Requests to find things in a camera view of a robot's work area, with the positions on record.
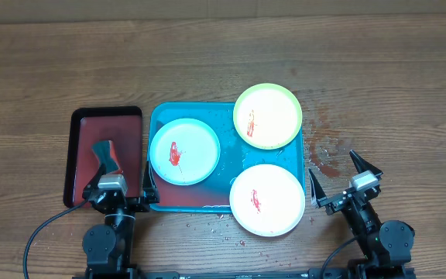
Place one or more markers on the light blue plate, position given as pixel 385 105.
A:
pixel 184 151

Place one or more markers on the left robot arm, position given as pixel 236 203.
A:
pixel 108 246

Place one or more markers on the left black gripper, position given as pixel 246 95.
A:
pixel 149 195

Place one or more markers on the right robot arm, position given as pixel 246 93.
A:
pixel 386 246

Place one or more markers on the teal plastic tray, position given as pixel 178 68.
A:
pixel 212 194

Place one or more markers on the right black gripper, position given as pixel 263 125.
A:
pixel 338 201

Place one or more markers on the white plate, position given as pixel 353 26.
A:
pixel 267 200

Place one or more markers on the black tray with red water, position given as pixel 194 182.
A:
pixel 121 125

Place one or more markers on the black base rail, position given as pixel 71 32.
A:
pixel 242 275

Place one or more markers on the yellow-green plate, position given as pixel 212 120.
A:
pixel 267 116

